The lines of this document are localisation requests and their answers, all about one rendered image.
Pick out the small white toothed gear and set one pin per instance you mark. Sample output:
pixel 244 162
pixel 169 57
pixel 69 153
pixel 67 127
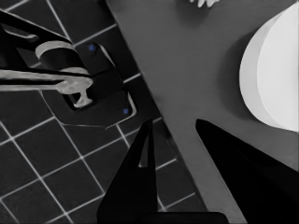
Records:
pixel 204 2

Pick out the dark robot body with pale bars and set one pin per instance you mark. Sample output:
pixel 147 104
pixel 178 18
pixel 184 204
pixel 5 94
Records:
pixel 104 74

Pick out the large thick white disc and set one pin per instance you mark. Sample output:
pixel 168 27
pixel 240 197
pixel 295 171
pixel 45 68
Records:
pixel 280 68

